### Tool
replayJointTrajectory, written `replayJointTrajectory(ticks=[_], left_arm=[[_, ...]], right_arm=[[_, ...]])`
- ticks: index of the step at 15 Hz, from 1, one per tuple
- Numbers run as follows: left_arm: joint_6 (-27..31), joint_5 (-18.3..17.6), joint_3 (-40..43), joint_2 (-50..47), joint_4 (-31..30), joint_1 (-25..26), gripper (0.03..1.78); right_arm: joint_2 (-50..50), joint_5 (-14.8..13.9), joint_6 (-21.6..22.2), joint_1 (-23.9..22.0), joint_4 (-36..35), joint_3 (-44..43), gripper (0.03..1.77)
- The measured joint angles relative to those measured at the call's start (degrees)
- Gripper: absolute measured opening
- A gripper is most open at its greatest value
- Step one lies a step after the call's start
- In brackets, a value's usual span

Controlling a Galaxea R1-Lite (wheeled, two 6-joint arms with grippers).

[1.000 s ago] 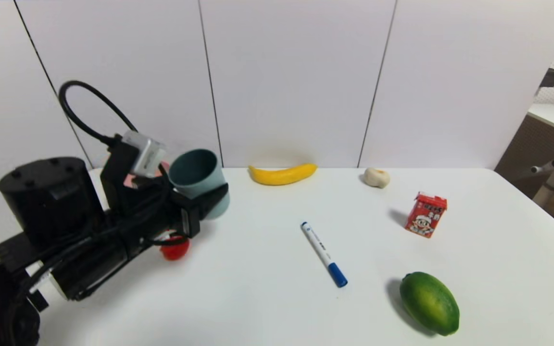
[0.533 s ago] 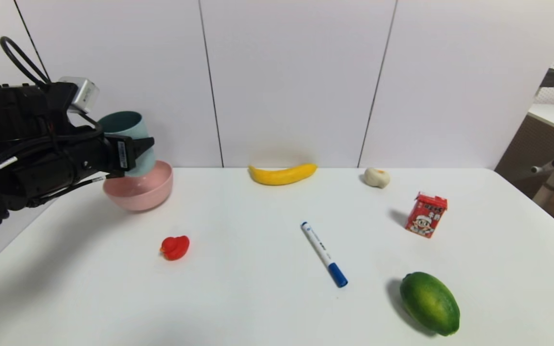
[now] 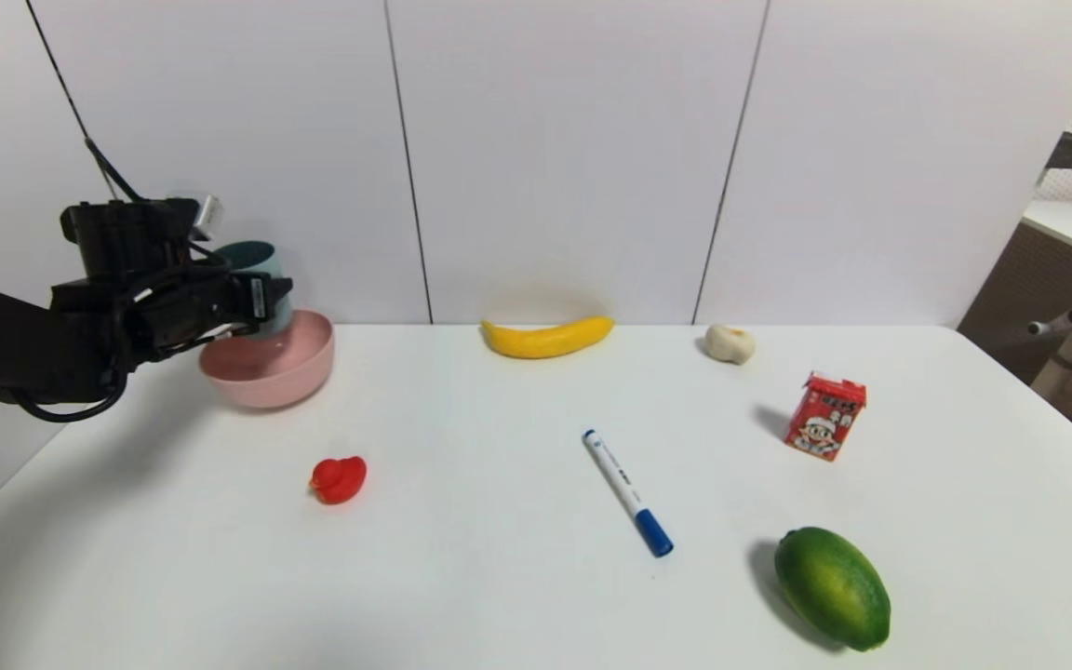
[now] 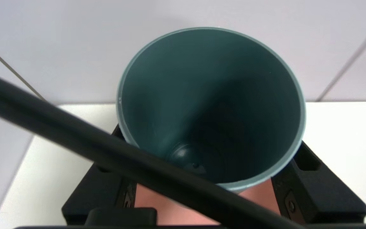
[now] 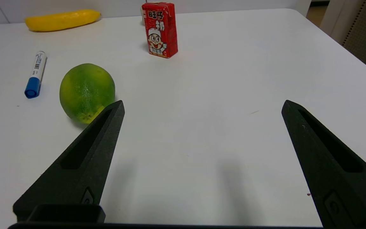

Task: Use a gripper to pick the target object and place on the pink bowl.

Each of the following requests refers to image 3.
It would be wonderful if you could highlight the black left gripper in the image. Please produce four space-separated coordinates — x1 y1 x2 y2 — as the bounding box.
180 272 293 338

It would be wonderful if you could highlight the teal cup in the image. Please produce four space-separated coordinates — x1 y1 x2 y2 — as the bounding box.
215 240 296 342

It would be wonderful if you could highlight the pink bowl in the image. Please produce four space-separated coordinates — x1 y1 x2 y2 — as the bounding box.
199 310 336 410

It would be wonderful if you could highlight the red rubber duck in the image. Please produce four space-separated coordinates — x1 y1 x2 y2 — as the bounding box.
309 455 369 505

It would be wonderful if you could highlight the yellow banana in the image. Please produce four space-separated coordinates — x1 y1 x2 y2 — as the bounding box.
480 315 616 360

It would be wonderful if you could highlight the white marker with blue cap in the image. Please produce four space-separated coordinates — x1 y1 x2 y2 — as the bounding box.
582 429 675 558

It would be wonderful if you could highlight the white garlic bulb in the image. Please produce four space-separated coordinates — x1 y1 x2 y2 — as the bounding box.
703 324 757 366

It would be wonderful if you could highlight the red milk carton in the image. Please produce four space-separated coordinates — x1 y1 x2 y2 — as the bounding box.
784 371 867 462

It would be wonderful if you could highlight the green lemon fruit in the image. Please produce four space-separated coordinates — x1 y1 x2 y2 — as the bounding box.
773 526 892 652

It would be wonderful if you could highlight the white side table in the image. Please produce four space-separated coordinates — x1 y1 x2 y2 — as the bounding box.
957 200 1072 401

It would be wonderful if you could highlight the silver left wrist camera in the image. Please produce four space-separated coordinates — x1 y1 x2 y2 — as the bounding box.
184 194 223 235

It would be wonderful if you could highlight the black camera cable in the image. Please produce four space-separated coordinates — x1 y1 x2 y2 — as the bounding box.
10 138 221 424

